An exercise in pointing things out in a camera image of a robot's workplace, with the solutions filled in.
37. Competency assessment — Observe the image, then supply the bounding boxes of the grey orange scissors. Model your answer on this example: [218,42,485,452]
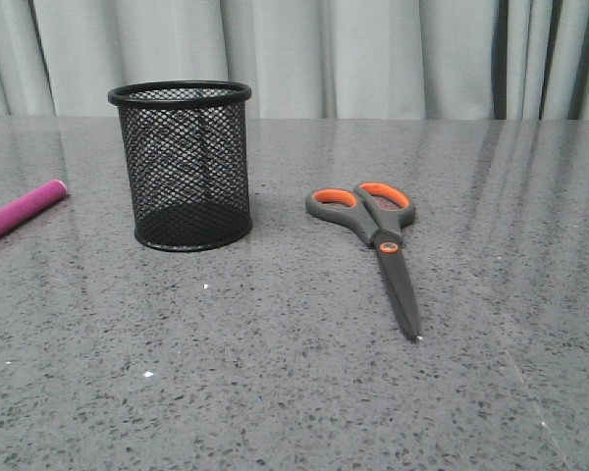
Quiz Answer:
[305,182,422,342]

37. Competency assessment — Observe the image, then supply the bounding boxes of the black mesh pen holder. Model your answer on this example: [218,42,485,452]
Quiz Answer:
[108,80,252,251]

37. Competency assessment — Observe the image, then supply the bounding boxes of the pink marker pen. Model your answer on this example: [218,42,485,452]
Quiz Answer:
[0,180,68,237]

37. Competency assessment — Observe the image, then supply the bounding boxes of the grey-white curtain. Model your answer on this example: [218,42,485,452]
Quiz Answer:
[0,1,589,120]

